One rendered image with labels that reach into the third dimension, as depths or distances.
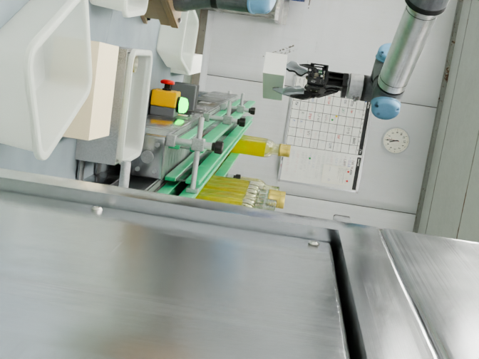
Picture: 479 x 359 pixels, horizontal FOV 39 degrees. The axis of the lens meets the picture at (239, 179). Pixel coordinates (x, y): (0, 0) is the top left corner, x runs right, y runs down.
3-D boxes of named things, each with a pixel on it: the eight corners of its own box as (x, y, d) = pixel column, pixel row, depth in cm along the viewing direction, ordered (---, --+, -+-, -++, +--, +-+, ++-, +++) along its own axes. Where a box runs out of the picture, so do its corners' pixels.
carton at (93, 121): (44, 133, 110) (88, 140, 109) (54, 35, 107) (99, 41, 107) (68, 129, 122) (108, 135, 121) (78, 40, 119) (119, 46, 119)
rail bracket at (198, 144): (160, 189, 147) (215, 197, 146) (168, 112, 144) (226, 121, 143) (162, 186, 150) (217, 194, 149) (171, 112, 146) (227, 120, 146)
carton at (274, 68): (266, 51, 186) (287, 55, 185) (265, 79, 209) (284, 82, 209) (262, 72, 185) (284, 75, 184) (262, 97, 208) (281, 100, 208)
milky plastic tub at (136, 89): (77, 160, 128) (121, 167, 127) (88, 42, 124) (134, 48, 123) (102, 149, 145) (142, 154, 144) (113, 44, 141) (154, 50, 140)
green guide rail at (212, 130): (167, 148, 150) (203, 153, 149) (168, 143, 149) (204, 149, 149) (238, 100, 321) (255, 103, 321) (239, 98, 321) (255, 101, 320)
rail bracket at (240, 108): (218, 110, 248) (254, 115, 248) (221, 90, 247) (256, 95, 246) (219, 109, 252) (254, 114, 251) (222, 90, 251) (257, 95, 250)
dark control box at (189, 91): (167, 107, 213) (192, 110, 212) (170, 82, 211) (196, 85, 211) (171, 105, 221) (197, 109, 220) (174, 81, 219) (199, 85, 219)
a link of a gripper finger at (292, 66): (281, 50, 193) (310, 63, 192) (280, 58, 198) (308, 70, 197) (276, 60, 192) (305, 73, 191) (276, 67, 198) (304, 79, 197)
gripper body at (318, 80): (308, 61, 190) (351, 67, 189) (306, 71, 198) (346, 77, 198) (304, 86, 189) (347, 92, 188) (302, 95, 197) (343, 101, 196)
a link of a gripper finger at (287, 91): (272, 82, 191) (304, 78, 191) (272, 89, 197) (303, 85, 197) (274, 93, 190) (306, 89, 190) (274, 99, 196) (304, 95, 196)
